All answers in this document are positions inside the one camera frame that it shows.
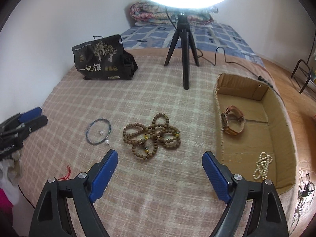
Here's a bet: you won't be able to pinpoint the red cord pendant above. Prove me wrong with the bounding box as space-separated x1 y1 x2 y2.
60 165 73 180

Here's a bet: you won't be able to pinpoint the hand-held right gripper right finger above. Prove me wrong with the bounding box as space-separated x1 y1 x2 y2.
202 151 289 237

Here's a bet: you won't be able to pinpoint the black inline cable controller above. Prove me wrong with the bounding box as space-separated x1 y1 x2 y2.
257 75 272 87

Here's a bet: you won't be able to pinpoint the black tripod stand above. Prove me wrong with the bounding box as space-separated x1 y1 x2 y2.
164 12 200 90

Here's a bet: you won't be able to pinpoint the white pearl bead necklace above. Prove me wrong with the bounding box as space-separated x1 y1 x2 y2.
253 152 273 180

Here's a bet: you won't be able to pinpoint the folded floral quilt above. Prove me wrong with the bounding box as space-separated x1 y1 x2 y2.
130 2 219 26

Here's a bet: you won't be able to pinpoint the pink cloth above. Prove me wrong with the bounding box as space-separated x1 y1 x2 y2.
0 188 14 211

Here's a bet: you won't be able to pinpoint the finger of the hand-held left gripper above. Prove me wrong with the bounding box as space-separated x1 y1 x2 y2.
15 115 48 139
17 107 42 124

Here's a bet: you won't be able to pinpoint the shallow cardboard box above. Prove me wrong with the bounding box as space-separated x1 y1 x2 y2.
213 73 297 194

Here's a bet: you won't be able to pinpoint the tangled floor cables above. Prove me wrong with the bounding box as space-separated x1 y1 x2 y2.
291 173 314 228

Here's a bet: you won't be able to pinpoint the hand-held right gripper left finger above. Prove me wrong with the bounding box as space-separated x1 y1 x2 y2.
28 149 119 237

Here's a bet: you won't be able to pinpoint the black metal clothes rack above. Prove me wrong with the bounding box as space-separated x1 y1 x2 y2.
291 27 316 94

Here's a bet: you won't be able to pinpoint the blue bangle with pearls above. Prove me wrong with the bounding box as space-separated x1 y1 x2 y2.
86 118 111 145

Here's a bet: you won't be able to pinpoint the thin red cable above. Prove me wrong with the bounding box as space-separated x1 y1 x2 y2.
17 183 36 209

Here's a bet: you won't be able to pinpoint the person's left hand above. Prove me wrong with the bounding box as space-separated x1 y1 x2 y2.
0 151 23 205

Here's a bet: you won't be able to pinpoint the brown strap wristwatch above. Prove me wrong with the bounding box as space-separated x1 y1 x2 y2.
221 106 245 135

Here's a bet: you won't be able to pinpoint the brown wooden bead necklace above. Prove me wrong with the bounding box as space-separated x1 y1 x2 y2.
123 113 181 161

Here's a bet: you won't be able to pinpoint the beige plaid blanket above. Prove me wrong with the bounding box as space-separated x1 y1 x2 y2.
18 48 300 237

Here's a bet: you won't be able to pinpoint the black printed bag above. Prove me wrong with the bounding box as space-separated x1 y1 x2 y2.
72 35 138 81

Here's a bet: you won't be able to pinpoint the blue patterned bed sheet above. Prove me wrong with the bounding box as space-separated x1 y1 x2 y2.
120 23 266 66

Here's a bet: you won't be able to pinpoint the black ring light cable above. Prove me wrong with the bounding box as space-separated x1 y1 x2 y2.
197 47 282 99

